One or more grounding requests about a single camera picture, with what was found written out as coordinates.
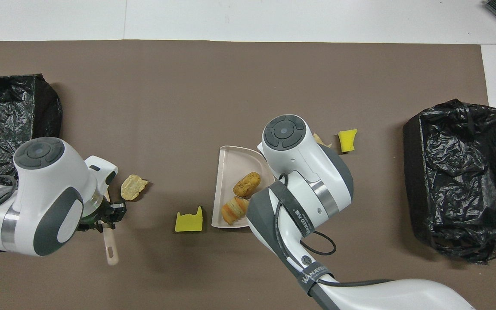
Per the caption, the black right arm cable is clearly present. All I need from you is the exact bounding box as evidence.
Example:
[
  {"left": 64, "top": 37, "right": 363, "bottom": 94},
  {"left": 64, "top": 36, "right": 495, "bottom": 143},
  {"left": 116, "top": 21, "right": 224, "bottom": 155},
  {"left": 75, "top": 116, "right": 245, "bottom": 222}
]
[{"left": 274, "top": 172, "right": 393, "bottom": 288}]

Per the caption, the brown bread roll toy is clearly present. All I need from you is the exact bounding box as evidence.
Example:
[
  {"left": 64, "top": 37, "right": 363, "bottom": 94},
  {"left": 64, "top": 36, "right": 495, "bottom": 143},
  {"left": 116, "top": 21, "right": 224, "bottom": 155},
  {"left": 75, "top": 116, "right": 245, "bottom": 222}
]
[{"left": 233, "top": 172, "right": 261, "bottom": 197}]

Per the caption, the black bag lined bin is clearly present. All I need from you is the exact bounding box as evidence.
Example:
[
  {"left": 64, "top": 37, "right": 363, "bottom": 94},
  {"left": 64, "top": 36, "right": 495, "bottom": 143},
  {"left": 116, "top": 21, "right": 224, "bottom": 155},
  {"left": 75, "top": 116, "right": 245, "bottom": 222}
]
[
  {"left": 403, "top": 99, "right": 496, "bottom": 264},
  {"left": 0, "top": 74, "right": 63, "bottom": 181}
]

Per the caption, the beige plastic dustpan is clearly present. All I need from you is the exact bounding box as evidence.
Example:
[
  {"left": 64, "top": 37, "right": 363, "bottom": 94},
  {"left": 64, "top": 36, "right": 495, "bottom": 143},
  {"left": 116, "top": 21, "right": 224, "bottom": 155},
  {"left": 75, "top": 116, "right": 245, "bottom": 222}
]
[{"left": 211, "top": 146, "right": 276, "bottom": 230}]

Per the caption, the notched yellow sponge piece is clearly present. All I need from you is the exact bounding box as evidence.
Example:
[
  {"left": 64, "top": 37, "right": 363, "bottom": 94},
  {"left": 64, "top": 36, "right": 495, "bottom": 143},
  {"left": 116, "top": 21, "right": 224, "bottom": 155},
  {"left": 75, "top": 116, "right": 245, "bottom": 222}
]
[{"left": 175, "top": 206, "right": 203, "bottom": 233}]

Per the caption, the beige ridged dumpling toy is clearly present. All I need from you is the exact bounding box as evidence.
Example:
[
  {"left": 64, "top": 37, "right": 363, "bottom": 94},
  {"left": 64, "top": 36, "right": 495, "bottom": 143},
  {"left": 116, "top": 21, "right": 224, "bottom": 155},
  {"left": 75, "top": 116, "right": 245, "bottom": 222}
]
[
  {"left": 221, "top": 196, "right": 250, "bottom": 226},
  {"left": 121, "top": 174, "right": 149, "bottom": 201}
]

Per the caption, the beige hand brush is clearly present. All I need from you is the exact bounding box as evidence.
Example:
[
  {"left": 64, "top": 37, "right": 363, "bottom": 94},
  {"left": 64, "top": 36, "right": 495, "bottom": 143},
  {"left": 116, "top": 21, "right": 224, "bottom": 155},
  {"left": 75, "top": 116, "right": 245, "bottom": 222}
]
[{"left": 102, "top": 192, "right": 120, "bottom": 266}]

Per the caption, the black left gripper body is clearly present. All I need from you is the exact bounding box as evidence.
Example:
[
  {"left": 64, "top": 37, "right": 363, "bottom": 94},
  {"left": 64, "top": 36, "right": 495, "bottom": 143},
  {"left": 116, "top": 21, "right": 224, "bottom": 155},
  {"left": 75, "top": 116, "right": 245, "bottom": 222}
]
[{"left": 78, "top": 201, "right": 112, "bottom": 232}]

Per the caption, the brown table mat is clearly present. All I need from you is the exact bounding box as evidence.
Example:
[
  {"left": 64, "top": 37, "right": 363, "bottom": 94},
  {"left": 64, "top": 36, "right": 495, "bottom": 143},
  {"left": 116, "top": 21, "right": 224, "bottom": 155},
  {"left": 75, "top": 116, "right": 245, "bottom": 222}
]
[{"left": 0, "top": 40, "right": 496, "bottom": 310}]

